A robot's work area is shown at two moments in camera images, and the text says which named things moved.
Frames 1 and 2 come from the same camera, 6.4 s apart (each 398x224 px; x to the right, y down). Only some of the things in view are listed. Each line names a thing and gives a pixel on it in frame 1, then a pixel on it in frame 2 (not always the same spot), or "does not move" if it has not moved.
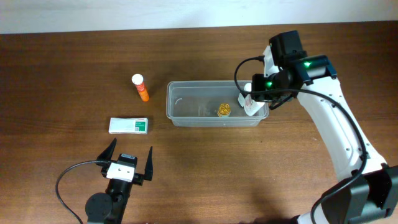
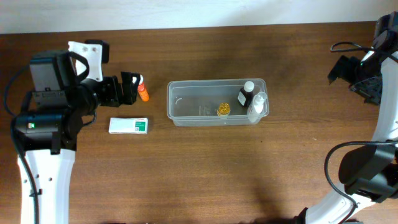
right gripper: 280,101 to 351,73
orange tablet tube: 138,80 does not move
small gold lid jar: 224,110 does not move
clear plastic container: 208,104 does not move
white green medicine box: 138,126 does not move
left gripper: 140,178 to 123,88
